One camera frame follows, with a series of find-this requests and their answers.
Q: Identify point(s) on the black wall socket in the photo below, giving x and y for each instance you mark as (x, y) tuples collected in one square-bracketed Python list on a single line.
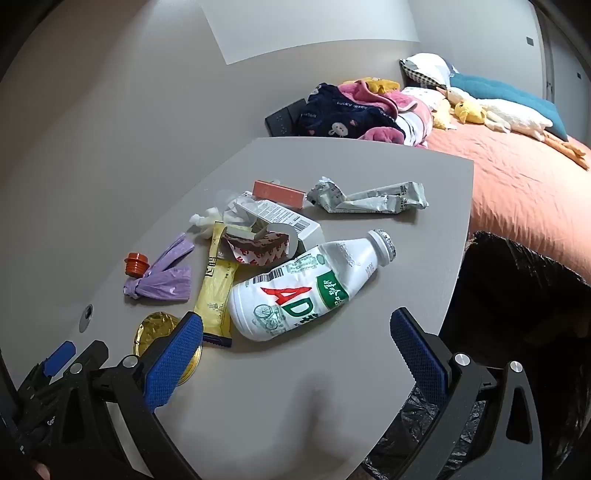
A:
[(279, 122), (298, 106)]

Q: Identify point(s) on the bed with orange sheet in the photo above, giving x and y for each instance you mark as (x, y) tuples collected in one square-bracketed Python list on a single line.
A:
[(517, 184)]

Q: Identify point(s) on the checked patchwork pillow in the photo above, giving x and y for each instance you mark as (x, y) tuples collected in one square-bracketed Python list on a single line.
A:
[(427, 67)]

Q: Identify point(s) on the small yellow cushion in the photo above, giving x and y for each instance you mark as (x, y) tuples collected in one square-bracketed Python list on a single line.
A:
[(442, 117)]

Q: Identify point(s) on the teal long pillow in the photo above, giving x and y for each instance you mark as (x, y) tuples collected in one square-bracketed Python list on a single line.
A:
[(508, 92)]

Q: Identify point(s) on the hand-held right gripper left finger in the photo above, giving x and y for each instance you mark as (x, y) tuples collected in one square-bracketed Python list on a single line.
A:
[(178, 360)]

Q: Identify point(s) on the purple plastic bag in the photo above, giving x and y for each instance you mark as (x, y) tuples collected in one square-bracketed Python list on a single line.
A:
[(161, 281)]

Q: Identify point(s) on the white dotted pillow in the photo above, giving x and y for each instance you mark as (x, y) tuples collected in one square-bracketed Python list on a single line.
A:
[(425, 96)]

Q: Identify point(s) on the white cardboard box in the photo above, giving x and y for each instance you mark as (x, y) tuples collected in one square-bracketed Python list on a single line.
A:
[(281, 217)]

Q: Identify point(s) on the salmon pink box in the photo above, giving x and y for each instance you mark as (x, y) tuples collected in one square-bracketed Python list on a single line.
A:
[(277, 193)]

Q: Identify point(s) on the grey door frame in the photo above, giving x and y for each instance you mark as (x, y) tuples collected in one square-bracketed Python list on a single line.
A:
[(547, 55)]

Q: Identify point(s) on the white pink striped blanket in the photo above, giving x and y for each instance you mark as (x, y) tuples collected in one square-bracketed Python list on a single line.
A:
[(415, 121)]

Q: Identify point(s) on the pink fleece blanket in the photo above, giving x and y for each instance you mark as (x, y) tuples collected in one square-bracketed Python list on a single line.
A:
[(369, 92)]

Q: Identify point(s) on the white plastic milk bottle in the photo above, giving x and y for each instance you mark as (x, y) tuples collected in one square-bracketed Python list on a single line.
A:
[(286, 300)]

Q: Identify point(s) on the navy printed blanket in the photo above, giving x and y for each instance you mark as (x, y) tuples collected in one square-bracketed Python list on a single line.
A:
[(341, 110)]

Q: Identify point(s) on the gold foil lid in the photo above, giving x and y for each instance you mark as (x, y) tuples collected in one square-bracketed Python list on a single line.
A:
[(154, 330)]

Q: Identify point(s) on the mustard yellow cloth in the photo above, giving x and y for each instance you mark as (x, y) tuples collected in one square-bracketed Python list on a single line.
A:
[(381, 84)]

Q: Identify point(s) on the white goose plush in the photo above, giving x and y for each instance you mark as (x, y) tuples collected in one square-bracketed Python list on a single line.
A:
[(508, 115)]

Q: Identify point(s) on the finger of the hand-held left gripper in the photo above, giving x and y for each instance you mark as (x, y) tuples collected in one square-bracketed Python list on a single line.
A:
[(94, 353), (60, 356)]

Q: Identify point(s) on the clear plastic cup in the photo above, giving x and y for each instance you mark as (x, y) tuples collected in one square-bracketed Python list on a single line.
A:
[(228, 198)]

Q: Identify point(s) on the yellow duck plush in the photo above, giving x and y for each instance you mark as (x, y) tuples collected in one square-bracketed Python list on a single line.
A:
[(466, 110)]

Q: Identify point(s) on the silver foil packet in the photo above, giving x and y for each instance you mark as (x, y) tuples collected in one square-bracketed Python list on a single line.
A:
[(369, 201)]

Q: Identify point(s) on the orange plastic cap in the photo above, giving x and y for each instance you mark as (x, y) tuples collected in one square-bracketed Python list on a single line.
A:
[(136, 265)]

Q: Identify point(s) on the yellow sachet packet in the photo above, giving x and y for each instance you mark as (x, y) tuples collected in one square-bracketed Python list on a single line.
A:
[(214, 295)]

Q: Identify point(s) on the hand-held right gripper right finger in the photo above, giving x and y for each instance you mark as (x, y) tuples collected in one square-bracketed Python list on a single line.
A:
[(418, 355)]

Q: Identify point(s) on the bin with black bag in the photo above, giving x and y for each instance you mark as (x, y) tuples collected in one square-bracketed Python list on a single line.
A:
[(508, 295)]

